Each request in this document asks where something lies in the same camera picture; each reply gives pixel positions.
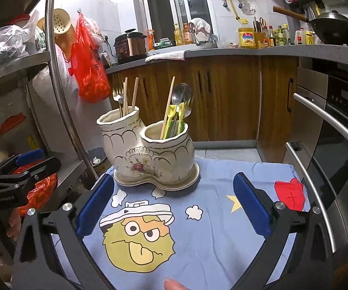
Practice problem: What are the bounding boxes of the electric rice cooker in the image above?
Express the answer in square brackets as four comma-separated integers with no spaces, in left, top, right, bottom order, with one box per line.
[114,29,148,65]

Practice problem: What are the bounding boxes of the black wok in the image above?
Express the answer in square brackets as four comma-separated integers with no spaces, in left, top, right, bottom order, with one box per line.
[273,5,348,48]

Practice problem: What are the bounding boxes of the black cabinet handle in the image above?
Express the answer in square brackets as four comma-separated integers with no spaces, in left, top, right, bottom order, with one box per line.
[287,78,294,111]

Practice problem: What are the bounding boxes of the kitchen faucet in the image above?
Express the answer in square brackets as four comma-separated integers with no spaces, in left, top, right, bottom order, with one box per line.
[192,24,217,46]

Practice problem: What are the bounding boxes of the white plastic bag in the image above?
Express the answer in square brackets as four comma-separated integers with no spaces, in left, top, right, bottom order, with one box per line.
[31,45,82,121]

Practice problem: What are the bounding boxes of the yellow cooking oil bottle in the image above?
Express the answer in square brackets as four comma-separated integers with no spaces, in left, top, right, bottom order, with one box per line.
[238,21,258,49]

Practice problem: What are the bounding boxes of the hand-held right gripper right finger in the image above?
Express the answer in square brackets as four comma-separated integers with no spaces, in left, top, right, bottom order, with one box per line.
[233,172,334,290]

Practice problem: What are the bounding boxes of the wooden kitchen cabinet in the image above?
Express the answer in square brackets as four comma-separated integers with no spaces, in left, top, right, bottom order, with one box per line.
[106,55,299,164]

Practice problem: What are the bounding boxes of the orange spray bottle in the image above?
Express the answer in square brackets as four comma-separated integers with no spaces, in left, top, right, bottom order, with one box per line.
[146,29,156,51]

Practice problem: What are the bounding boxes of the gold perforated colander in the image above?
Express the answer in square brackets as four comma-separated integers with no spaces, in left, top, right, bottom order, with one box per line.
[36,8,72,37]

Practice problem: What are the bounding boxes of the wooden chopstick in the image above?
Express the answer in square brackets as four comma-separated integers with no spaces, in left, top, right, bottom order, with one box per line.
[123,77,129,117]
[126,77,139,116]
[161,76,176,140]

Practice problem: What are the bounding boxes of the person's left hand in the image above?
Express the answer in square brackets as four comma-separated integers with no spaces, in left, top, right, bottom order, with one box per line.
[0,207,22,250]

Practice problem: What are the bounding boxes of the metal storage rack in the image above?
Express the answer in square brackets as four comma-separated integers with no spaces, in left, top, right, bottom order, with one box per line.
[0,0,102,194]

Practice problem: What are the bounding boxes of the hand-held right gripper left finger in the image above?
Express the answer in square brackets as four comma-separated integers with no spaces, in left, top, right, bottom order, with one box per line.
[11,173,116,290]

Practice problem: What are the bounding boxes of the chrome rack post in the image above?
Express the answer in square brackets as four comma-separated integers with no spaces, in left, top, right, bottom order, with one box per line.
[45,0,100,182]

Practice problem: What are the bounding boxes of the white towel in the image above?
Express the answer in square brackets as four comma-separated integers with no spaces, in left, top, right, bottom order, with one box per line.
[145,51,187,63]

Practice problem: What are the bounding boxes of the orange detergent bottle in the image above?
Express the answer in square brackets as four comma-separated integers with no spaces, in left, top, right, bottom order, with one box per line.
[182,22,194,45]

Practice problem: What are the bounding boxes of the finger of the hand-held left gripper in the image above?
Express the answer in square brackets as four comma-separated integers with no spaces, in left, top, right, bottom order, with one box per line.
[0,149,46,173]
[0,157,62,188]

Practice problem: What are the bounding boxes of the yellow tulip-shaped plastic utensil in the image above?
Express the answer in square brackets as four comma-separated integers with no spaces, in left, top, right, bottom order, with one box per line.
[176,102,187,135]
[163,104,177,139]

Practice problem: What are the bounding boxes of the silver fork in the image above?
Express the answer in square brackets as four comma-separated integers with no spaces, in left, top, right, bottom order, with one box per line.
[112,85,124,103]

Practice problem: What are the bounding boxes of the kitchen window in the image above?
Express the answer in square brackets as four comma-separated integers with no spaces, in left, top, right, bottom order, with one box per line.
[132,0,220,43]

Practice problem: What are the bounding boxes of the blue cartoon printed cloth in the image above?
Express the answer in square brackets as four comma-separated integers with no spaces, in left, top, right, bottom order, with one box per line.
[51,157,312,290]

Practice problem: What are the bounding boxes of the yellow detergent bottle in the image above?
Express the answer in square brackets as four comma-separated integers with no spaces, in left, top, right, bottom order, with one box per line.
[173,23,184,46]

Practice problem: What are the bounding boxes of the chrome oven handle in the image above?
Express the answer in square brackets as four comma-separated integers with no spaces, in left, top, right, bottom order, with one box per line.
[285,141,337,254]
[293,93,348,146]

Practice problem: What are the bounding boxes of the floral ceramic double utensil holder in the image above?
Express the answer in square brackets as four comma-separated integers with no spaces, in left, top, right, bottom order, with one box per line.
[97,106,200,191]

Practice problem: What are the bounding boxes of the dark trash bin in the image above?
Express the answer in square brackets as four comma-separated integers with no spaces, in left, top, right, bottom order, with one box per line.
[88,148,108,174]

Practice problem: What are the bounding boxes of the large silver spoon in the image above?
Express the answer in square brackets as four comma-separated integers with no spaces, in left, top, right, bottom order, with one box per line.
[172,83,192,133]

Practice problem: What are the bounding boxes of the red lidded container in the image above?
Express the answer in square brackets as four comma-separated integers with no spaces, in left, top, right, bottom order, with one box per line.
[0,112,27,135]

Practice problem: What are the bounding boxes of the person's right hand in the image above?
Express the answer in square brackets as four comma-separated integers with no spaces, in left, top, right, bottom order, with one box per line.
[164,279,189,290]

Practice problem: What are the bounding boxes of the clear plastic bag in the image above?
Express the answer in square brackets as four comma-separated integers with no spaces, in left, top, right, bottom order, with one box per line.
[0,24,31,73]

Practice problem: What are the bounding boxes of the stainless steel oven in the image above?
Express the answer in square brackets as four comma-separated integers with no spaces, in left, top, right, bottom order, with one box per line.
[283,57,348,278]

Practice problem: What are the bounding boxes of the row of condiment bottles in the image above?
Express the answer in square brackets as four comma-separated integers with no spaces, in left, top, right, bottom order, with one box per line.
[254,16,317,49]

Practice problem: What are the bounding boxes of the red plastic bag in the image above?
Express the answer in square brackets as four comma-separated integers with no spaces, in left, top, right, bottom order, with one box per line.
[71,14,112,102]
[12,160,58,216]

